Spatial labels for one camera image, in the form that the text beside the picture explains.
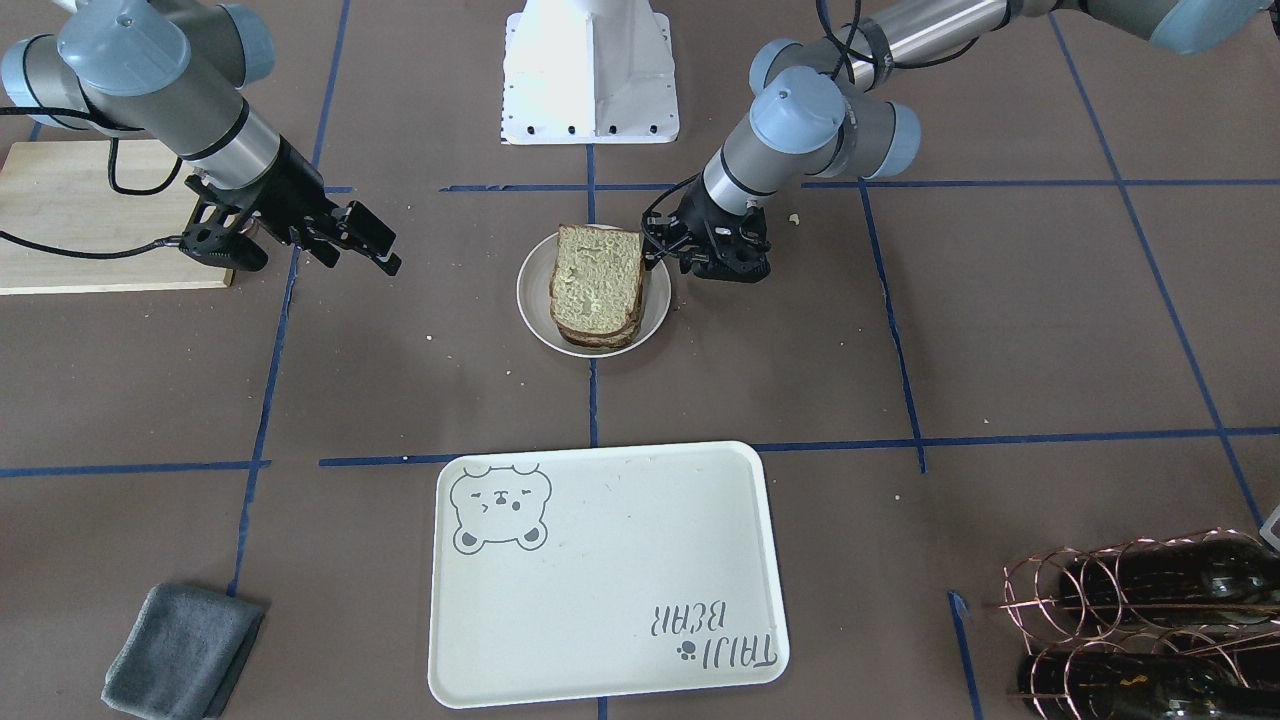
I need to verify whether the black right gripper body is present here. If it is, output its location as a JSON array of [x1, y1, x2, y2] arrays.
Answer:
[[236, 138, 346, 246]]

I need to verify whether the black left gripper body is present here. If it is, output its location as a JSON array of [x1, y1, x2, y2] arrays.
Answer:
[[641, 179, 771, 272]]

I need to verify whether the bread slice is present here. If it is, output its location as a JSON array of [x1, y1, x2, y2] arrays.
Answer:
[[553, 304, 643, 348], [550, 224, 645, 334]]

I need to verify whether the white round plate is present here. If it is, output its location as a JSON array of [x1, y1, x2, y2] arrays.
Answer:
[[516, 233, 673, 359]]

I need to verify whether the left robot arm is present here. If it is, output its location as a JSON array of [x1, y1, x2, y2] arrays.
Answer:
[[641, 1, 1277, 283]]

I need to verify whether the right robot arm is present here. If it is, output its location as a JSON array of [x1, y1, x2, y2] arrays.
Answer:
[[3, 1, 401, 275]]

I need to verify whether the white bear tray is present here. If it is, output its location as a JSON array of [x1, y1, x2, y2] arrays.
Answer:
[[426, 441, 791, 708]]

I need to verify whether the wooden cutting board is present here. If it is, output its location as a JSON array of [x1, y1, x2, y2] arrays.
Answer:
[[1, 140, 234, 295]]

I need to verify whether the grey folded cloth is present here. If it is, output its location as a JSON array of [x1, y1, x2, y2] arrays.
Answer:
[[101, 583, 266, 719]]

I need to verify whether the dark wine bottle lower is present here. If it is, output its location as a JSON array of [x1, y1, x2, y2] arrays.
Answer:
[[1016, 650, 1279, 719]]

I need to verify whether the dark wine bottle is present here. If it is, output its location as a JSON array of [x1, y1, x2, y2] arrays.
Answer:
[[1059, 534, 1279, 629], [1016, 650, 1279, 719]]

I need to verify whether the dark wine bottle upper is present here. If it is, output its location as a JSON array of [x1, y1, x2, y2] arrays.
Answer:
[[1059, 534, 1279, 629]]

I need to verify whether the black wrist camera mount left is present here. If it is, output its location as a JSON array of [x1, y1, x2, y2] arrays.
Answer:
[[687, 206, 771, 283]]

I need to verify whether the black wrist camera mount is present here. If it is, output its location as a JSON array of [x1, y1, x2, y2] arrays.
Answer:
[[687, 206, 771, 283], [178, 174, 268, 272]]

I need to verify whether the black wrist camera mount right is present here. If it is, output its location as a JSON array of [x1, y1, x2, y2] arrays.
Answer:
[[178, 174, 268, 272]]

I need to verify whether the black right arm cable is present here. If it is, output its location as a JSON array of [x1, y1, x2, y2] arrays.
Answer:
[[0, 105, 191, 261]]

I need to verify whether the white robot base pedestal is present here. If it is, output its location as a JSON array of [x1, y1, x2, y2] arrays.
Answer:
[[500, 1, 681, 146]]

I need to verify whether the copper wire bottle rack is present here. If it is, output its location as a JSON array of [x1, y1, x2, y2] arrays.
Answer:
[[997, 528, 1277, 719]]

